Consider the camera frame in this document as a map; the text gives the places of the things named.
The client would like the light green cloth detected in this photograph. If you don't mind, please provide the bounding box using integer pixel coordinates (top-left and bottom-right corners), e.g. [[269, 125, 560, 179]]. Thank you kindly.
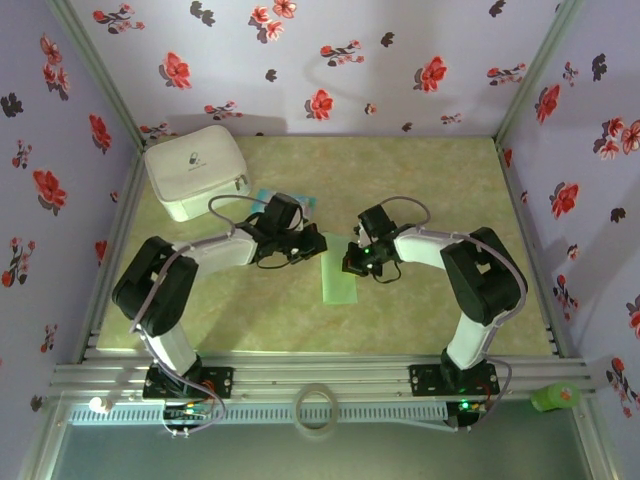
[[318, 229, 361, 307]]

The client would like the blue snack packet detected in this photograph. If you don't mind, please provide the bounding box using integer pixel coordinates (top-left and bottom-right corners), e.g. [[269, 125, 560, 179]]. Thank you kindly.
[[249, 188, 318, 225]]

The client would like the white zip pouch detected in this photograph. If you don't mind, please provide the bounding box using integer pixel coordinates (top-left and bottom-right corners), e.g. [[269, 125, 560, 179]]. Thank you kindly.
[[143, 124, 251, 224]]

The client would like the clear tape roll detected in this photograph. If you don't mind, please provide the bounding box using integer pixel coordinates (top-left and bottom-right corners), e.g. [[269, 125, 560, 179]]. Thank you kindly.
[[292, 383, 341, 441]]

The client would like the green plastic bottle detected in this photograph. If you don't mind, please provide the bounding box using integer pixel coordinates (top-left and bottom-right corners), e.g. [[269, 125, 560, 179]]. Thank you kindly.
[[530, 382, 581, 414]]

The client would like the grey right arm cable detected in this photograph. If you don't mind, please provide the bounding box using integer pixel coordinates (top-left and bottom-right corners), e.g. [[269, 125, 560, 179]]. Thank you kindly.
[[377, 194, 530, 434]]

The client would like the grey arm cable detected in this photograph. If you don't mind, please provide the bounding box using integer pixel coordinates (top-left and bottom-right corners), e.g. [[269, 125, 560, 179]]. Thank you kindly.
[[128, 193, 274, 439], [377, 194, 530, 434]]

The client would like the grey left arm cable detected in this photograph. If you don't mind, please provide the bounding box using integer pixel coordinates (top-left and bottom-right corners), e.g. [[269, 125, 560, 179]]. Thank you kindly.
[[128, 193, 274, 439]]

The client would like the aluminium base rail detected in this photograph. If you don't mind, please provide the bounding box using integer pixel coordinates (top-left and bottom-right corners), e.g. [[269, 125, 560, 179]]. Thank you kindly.
[[48, 352, 599, 401]]

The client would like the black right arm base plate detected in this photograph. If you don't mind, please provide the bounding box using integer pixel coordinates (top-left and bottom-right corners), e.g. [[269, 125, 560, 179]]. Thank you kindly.
[[408, 363, 501, 399]]

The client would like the aluminium side rail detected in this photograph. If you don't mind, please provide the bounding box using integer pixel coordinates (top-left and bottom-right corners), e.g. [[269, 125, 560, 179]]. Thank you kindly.
[[74, 144, 149, 364], [494, 139, 566, 359]]

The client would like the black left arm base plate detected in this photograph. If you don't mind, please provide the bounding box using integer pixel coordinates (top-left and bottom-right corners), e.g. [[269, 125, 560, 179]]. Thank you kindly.
[[142, 366, 235, 401]]

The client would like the white slotted cable duct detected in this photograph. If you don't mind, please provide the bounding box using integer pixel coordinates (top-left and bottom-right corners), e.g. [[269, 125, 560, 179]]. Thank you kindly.
[[67, 402, 449, 426]]

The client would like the control board with wires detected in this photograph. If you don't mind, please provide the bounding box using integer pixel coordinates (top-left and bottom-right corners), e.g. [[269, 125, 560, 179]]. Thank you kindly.
[[162, 399, 214, 439], [446, 397, 490, 434]]

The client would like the aluminium corner post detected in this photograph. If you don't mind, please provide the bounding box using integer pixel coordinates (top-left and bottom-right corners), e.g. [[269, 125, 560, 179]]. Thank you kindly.
[[49, 0, 147, 151], [493, 0, 586, 146]]

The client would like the aluminium frame bar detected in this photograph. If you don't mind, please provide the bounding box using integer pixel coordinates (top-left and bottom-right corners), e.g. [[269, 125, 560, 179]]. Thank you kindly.
[[572, 399, 621, 480], [19, 399, 71, 480]]

